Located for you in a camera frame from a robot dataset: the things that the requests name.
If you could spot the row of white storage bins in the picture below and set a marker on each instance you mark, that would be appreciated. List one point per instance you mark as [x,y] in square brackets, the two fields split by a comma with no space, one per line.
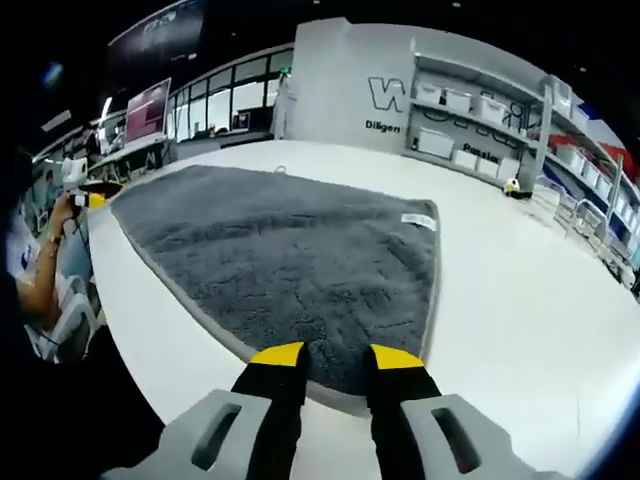
[452,100]

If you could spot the grey chair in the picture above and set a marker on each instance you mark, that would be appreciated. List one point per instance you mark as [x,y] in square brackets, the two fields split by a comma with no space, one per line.
[75,310]

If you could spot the dark hanging banner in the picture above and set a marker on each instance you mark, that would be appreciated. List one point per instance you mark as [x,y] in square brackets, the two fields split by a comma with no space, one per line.
[155,35]

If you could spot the white standing desk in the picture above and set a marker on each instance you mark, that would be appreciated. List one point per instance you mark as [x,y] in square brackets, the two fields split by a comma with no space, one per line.
[130,149]

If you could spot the grey metal shelf rack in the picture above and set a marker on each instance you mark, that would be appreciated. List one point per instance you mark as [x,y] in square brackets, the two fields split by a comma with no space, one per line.
[546,130]

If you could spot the glass office partition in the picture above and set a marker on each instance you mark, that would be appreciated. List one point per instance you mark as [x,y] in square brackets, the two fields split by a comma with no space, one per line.
[220,100]

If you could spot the grey towel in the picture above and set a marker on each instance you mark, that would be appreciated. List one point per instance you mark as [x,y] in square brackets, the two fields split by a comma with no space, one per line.
[280,260]

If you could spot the hanging white lab coat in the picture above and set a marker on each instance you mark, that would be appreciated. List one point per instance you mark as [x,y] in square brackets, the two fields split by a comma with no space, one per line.
[284,110]

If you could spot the large computer monitor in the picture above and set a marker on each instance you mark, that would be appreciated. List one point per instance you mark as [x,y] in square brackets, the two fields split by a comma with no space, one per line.
[147,112]

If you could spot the person's left hand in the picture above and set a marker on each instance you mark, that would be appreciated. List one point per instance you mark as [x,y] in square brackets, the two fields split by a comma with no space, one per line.
[62,215]

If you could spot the small black monitor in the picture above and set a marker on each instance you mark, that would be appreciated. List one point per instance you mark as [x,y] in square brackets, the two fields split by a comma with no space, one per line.
[241,121]

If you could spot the small yellow black device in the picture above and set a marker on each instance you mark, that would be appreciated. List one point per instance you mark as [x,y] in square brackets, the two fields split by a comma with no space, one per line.
[511,186]

